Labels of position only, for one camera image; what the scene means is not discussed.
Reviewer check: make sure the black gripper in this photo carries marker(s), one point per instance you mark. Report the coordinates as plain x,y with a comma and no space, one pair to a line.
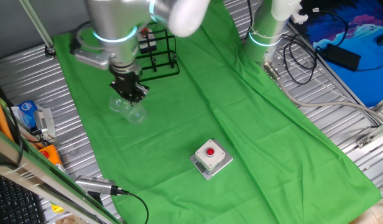
126,77

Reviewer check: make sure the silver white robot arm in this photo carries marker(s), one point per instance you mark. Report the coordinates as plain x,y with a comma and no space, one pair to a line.
117,18

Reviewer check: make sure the red button grey box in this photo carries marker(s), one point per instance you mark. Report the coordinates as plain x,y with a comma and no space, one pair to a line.
148,45

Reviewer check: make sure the orange box red button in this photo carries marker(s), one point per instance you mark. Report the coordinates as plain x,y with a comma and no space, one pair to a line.
51,155

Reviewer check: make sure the red button box with baseplate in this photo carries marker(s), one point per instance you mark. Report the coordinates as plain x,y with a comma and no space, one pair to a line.
210,157

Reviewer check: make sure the blue tissue pack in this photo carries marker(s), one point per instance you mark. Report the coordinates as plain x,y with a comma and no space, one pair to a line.
26,113

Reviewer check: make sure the green cloth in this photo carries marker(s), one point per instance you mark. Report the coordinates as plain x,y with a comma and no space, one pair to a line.
241,124

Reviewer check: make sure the thin metal strut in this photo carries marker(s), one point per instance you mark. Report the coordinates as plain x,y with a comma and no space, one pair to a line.
36,23

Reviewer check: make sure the silver robot mounting plate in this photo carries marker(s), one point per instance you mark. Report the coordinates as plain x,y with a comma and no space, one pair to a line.
280,62

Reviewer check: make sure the black keyboard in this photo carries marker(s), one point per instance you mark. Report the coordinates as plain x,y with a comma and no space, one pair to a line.
14,202

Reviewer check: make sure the white power strip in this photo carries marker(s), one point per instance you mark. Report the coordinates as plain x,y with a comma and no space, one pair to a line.
298,15

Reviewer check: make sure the black power adapter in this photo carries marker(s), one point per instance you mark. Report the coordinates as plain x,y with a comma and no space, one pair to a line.
340,56

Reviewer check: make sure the blue patterned mat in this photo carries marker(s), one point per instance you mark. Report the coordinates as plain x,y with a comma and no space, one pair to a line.
359,28

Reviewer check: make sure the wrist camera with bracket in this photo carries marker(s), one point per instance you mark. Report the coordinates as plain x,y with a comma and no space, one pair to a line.
92,59

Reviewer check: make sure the silver ribbed camera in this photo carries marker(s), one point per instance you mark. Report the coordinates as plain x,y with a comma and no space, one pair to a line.
43,121

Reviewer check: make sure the silver camera on stand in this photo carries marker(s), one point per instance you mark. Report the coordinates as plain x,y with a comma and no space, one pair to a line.
95,185

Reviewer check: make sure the aluminium frame beam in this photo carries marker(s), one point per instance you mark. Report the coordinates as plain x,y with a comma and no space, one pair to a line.
23,168

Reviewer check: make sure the aluminium rail with bracket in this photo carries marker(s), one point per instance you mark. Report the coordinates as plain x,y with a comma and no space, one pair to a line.
365,141

